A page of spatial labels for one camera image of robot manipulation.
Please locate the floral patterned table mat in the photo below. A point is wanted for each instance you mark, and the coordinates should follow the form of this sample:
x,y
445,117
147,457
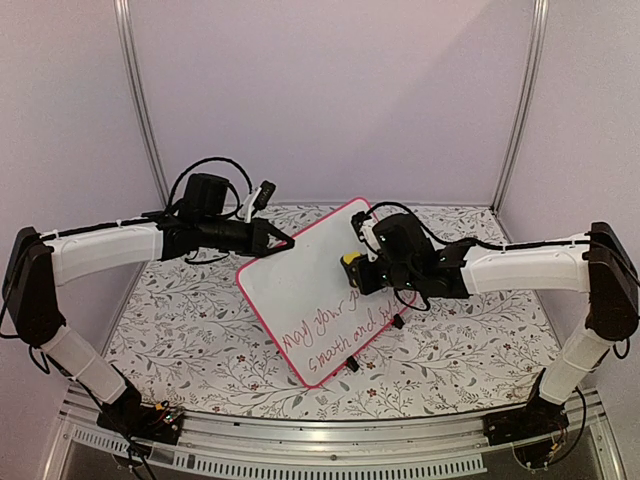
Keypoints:
x,y
189,336

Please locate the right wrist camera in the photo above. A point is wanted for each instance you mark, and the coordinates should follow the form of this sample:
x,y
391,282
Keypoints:
x,y
362,224

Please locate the right aluminium frame post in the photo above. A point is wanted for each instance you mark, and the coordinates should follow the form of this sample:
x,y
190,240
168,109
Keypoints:
x,y
531,70

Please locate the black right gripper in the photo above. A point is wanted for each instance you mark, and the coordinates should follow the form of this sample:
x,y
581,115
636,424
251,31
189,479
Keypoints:
x,y
365,280

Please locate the aluminium front rail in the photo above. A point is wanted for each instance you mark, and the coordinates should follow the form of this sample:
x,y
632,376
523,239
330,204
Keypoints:
x,y
213,446

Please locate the yellow whiteboard eraser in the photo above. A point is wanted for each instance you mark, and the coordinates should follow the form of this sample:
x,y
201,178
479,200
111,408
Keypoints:
x,y
348,259

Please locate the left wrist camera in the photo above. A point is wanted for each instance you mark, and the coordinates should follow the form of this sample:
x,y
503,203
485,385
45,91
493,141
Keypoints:
x,y
256,201

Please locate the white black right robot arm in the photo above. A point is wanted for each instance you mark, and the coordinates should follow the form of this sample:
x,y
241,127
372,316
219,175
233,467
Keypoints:
x,y
404,255

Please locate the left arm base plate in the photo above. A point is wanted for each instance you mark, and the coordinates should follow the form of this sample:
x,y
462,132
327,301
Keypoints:
x,y
159,423

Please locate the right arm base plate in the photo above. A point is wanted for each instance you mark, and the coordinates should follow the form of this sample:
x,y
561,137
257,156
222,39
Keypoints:
x,y
531,420

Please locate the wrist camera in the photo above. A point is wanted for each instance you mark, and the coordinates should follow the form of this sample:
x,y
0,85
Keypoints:
x,y
256,201
362,224

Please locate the left aluminium frame post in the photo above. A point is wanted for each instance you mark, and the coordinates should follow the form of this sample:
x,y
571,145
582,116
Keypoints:
x,y
122,9

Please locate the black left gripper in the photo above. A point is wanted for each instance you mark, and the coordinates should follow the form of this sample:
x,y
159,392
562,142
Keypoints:
x,y
260,239

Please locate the black right stand foot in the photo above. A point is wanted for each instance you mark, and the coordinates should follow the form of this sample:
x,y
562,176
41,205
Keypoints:
x,y
398,322

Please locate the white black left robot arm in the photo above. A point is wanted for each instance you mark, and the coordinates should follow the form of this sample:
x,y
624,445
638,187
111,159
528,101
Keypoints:
x,y
203,211

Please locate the black left stand foot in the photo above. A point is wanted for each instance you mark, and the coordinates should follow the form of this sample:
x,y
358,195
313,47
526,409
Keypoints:
x,y
352,364

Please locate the pink framed whiteboard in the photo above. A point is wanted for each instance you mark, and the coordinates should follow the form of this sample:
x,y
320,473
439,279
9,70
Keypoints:
x,y
306,305

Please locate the aluminium frame post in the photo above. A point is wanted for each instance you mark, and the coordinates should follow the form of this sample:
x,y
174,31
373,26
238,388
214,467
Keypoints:
x,y
122,9
531,70

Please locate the black stand foot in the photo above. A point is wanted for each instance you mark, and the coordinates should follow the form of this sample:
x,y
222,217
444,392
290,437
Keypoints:
x,y
398,322
352,364

